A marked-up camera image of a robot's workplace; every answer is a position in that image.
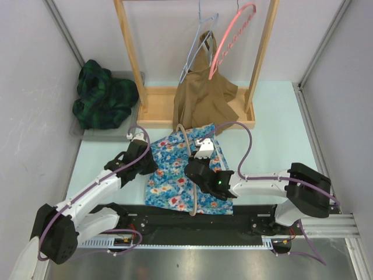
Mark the tan brown skirt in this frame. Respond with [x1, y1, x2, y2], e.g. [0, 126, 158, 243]
[173, 31, 238, 130]

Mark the blue floral garment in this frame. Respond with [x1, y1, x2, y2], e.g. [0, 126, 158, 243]
[145, 124, 233, 215]

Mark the pink plastic hanger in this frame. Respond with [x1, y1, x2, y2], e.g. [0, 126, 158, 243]
[208, 2, 256, 80]

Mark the beige wooden hanger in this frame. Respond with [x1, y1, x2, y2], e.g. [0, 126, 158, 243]
[176, 124, 198, 217]

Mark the green plaid garment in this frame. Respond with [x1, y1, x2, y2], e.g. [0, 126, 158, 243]
[72, 59, 139, 130]

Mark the light blue wire hanger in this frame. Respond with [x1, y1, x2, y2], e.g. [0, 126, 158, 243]
[178, 1, 219, 84]

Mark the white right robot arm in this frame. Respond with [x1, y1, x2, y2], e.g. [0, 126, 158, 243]
[184, 158, 332, 227]

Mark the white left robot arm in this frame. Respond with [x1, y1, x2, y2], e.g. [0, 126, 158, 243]
[31, 139, 158, 264]

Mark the wooden clothes rack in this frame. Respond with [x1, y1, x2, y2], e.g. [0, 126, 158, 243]
[114, 1, 280, 129]

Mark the grey plastic bin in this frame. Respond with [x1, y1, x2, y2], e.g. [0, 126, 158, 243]
[71, 72, 140, 141]

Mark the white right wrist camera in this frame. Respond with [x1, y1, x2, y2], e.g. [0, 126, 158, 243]
[194, 138, 214, 159]

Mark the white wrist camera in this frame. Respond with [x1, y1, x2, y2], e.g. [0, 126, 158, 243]
[126, 132, 147, 143]
[194, 138, 214, 159]

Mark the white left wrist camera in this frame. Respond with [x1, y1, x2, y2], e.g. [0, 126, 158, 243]
[126, 132, 147, 143]

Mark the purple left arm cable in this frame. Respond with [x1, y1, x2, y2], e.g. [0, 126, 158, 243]
[37, 125, 151, 262]

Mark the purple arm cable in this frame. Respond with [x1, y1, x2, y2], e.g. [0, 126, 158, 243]
[37, 125, 151, 262]
[200, 121, 342, 266]

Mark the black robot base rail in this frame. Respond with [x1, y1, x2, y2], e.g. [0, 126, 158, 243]
[84, 204, 292, 253]

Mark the light blue cable duct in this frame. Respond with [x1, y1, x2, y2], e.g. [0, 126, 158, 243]
[77, 236, 276, 250]

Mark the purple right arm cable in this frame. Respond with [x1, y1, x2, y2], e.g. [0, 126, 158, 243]
[200, 121, 342, 266]

